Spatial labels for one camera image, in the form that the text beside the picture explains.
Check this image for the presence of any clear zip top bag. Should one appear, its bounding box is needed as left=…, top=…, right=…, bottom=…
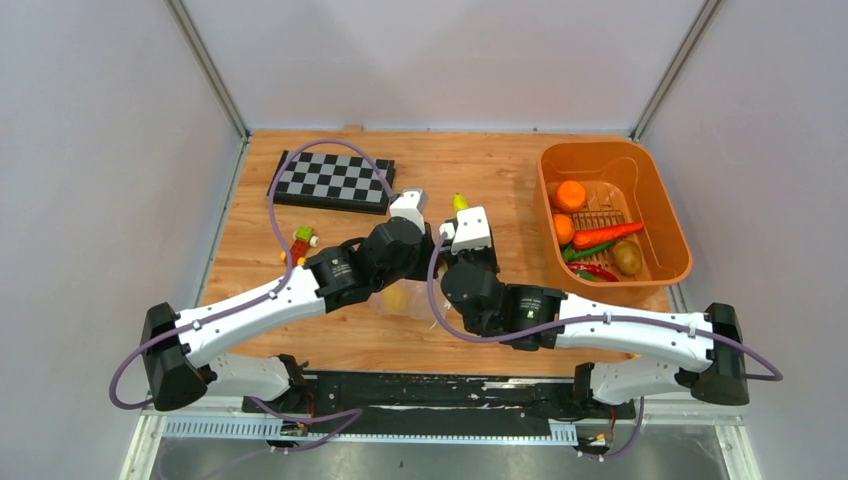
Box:
left=367, top=279, right=438, bottom=325

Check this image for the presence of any yellow toy banana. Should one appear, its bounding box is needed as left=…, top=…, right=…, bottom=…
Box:
left=452, top=193, right=470, bottom=214

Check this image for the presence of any yellow wrinkled round fruit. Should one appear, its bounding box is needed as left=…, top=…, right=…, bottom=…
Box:
left=382, top=284, right=409, bottom=315

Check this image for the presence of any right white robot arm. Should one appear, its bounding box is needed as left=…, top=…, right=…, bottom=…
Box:
left=440, top=248, right=750, bottom=418

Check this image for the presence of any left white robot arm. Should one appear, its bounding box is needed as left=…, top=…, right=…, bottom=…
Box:
left=141, top=217, right=434, bottom=413

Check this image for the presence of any black grey chessboard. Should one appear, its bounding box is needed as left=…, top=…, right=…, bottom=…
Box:
left=274, top=152, right=389, bottom=215

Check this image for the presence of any green chili pepper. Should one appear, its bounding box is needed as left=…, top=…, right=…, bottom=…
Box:
left=561, top=240, right=615, bottom=263

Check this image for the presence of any red green toy block car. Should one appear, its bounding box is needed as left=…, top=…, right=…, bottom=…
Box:
left=280, top=225, right=320, bottom=266

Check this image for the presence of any orange toy carrot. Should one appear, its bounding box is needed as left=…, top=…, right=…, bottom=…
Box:
left=572, top=222, right=645, bottom=250

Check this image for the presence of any red chili pepper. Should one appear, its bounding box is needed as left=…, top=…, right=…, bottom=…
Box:
left=567, top=263, right=619, bottom=282

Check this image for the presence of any brown potato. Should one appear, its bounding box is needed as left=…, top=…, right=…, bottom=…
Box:
left=612, top=240, right=643, bottom=276

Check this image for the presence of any orange plastic basket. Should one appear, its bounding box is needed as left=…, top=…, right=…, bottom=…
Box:
left=534, top=140, right=693, bottom=305

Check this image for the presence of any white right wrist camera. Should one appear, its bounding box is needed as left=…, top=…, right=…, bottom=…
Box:
left=439, top=206, right=493, bottom=255

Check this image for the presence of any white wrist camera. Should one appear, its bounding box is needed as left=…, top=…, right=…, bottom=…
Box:
left=388, top=188, right=428, bottom=233
left=439, top=206, right=493, bottom=255

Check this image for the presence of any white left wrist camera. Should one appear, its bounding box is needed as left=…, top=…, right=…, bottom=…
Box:
left=388, top=188, right=428, bottom=233

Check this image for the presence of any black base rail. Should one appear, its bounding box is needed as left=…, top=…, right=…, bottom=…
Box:
left=242, top=355, right=636, bottom=438

